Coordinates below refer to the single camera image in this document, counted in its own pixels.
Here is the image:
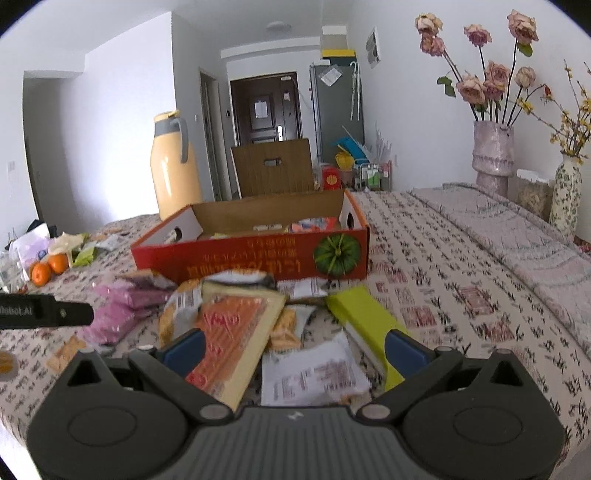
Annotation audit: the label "dark brown entrance door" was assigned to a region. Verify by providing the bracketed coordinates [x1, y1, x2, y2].
[230, 71, 303, 145]

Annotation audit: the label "red cardboard box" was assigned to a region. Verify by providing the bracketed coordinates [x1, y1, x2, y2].
[130, 188, 370, 284]

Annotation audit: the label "clear storage jar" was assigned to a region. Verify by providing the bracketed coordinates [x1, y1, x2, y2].
[515, 169, 555, 217]

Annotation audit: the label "pink textured vase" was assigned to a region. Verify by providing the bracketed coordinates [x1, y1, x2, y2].
[472, 121, 515, 192]

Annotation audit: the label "yellow thermos jug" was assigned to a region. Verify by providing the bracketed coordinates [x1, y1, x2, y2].
[152, 110, 204, 221]

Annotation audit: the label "small biscuit snack packet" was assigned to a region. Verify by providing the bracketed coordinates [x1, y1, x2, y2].
[46, 337, 86, 374]

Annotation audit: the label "grey refrigerator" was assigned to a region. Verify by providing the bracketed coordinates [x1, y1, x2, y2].
[309, 62, 365, 164]

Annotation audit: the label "lime green snack packet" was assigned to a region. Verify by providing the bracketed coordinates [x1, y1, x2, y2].
[325, 285, 416, 391]

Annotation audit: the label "silver snack packet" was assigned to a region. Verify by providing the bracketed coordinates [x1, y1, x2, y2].
[210, 270, 278, 291]

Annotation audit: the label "wire storage rack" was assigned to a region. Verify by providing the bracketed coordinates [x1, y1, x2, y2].
[353, 161, 393, 192]

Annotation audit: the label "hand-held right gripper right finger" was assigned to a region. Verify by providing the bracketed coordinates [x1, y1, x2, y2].
[359, 329, 537, 425]

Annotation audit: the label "brown wooden chair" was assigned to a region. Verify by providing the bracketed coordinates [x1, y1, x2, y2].
[231, 138, 317, 200]

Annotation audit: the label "large orange snack packet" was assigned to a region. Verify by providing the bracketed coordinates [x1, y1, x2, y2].
[187, 282, 288, 413]

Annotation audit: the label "yellow blossom branches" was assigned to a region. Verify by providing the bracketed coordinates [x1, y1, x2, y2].
[517, 60, 591, 167]

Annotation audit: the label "blue plastic object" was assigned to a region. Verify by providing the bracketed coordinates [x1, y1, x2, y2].
[335, 136, 370, 160]

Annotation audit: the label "white folded umbrella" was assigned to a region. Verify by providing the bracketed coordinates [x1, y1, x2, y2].
[349, 62, 362, 121]

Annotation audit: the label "grey quilted blanket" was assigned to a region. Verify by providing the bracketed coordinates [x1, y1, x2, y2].
[411, 182, 591, 333]

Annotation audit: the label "white printed snack packet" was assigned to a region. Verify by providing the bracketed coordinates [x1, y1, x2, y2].
[261, 331, 370, 408]

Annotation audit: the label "white dried grass bunch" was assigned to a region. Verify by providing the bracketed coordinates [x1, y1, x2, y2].
[369, 124, 393, 162]

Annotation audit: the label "floral patterned vase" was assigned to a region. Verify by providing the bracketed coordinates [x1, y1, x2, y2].
[549, 154, 583, 234]

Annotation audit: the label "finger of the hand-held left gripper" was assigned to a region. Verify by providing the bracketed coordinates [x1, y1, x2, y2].
[55, 301, 95, 326]

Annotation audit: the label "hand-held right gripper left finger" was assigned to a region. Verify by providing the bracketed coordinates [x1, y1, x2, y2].
[55, 329, 232, 428]

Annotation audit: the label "red snack packet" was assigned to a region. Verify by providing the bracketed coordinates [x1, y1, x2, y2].
[288, 218, 342, 234]

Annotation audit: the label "dried pink rose bouquet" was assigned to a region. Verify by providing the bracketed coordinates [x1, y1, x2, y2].
[414, 9, 555, 127]

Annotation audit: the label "plain white snack packet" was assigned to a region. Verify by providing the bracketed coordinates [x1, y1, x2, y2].
[277, 277, 342, 305]

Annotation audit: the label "brown biscuit snack packet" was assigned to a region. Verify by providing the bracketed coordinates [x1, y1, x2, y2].
[270, 307, 303, 352]

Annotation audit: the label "tan cardboard carton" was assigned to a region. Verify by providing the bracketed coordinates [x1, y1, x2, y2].
[323, 25, 348, 48]

